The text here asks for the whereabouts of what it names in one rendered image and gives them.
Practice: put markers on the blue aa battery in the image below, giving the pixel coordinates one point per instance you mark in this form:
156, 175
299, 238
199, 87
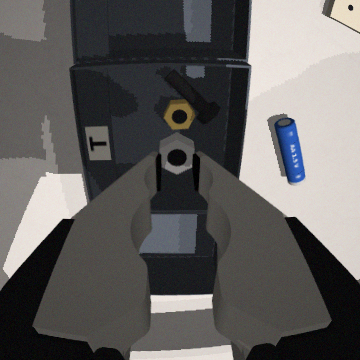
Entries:
289, 144

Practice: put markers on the brass hex nut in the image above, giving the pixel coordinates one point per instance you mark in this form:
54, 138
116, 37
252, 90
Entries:
179, 114

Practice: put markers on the grey hex nut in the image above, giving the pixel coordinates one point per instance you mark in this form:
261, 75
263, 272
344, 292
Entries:
177, 153

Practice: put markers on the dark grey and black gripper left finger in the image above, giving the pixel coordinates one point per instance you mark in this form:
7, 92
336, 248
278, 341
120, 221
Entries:
85, 286

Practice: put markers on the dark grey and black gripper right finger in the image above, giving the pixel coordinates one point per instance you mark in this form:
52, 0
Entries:
275, 282

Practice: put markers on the black bolt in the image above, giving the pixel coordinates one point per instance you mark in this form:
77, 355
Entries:
207, 111

